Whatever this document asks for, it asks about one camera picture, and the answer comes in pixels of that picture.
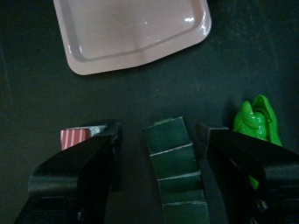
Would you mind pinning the pink square plastic plate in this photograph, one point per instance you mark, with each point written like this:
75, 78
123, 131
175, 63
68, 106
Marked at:
129, 29

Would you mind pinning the bright green plastic toy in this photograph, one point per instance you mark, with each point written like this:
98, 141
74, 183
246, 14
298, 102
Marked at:
257, 122

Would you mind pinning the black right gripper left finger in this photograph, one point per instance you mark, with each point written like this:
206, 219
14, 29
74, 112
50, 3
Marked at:
74, 180

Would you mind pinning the red striped salmon sushi toy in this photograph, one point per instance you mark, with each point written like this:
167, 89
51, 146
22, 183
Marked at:
78, 137

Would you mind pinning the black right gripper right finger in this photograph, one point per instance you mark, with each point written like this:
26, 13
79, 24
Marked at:
249, 172

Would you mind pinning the dark green sushi roll toy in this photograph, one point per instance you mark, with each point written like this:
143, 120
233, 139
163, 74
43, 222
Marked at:
177, 169

